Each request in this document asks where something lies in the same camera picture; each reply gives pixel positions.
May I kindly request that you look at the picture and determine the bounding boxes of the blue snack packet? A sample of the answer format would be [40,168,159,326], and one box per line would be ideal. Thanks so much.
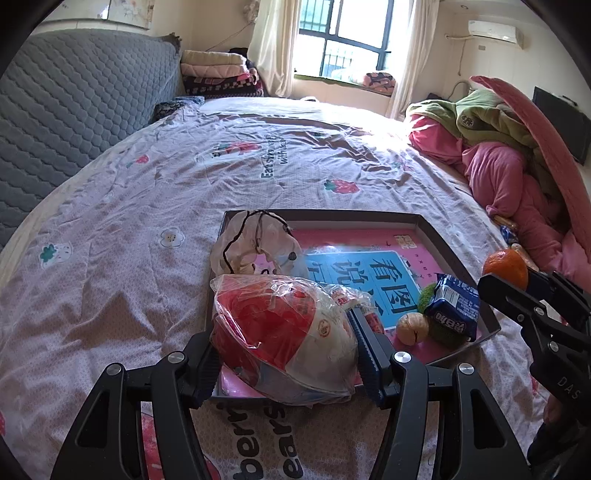
[424,273,480,342]

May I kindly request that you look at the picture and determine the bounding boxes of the peeled tan citrus fruit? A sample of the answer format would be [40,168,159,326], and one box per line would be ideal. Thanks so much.
[396,312,430,346]

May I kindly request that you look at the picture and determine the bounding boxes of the red white egg toy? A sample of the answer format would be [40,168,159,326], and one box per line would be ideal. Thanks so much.
[324,284,385,334]
[211,274,358,406]

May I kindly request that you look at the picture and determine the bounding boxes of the white sheer scrunchie black trim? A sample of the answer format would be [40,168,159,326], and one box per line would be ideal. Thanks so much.
[211,210,308,278]

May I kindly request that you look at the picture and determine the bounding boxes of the person's hand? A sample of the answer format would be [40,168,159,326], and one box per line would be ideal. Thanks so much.
[543,394,562,424]

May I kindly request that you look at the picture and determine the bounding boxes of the wrapped biscuit pack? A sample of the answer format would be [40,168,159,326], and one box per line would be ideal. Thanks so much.
[510,243,540,272]

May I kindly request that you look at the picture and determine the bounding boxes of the pink crumpled duvet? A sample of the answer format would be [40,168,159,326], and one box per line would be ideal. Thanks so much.
[409,114,590,290]

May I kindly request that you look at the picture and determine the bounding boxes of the small blue snack wrapper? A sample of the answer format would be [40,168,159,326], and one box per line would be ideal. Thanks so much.
[500,225,519,246]

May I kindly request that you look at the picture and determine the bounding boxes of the pink round cushion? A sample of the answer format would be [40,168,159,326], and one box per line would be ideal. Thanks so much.
[470,75,591,257]

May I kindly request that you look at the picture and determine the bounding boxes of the pink blue Chinese book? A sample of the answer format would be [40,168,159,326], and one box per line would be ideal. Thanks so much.
[216,228,484,399]

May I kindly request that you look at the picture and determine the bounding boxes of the dark cardboard box lid tray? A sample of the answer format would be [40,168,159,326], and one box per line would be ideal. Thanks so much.
[202,209,502,407]

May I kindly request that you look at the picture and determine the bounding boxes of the black television screen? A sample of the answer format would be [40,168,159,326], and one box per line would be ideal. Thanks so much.
[532,86,591,166]

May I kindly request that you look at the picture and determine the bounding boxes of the pink floral bed sheet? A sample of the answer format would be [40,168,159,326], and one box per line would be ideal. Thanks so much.
[0,96,551,480]

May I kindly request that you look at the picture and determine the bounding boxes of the green blanket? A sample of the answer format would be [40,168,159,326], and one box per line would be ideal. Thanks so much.
[406,89,560,199]

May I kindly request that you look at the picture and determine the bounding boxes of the white air conditioner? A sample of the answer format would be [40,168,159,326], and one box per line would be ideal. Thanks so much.
[468,20,524,49]

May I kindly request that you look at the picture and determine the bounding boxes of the patterned pillow on windowsill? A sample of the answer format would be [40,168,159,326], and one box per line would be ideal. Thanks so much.
[363,71,396,96]

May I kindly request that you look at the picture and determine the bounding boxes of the cream curtain right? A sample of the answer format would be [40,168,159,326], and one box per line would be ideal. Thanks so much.
[386,0,440,120]

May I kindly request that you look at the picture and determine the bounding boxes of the cream curtain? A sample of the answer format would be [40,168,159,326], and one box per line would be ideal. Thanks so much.
[386,0,440,120]
[249,0,301,98]

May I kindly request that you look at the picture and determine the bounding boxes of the grey quilted headboard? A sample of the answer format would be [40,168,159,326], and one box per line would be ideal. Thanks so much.
[1,29,181,244]

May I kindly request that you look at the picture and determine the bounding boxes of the cream curtain left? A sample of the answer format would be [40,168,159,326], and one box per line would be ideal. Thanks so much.
[249,0,301,98]

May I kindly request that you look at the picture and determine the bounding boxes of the folded blankets stack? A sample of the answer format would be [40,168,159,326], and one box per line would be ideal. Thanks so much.
[180,50,266,99]

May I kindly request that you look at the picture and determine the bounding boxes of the window with dark frame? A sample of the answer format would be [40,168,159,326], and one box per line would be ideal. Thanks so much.
[294,0,394,84]

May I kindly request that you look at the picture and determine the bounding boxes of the painted wall cabinet panels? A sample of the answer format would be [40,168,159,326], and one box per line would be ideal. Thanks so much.
[46,0,155,29]

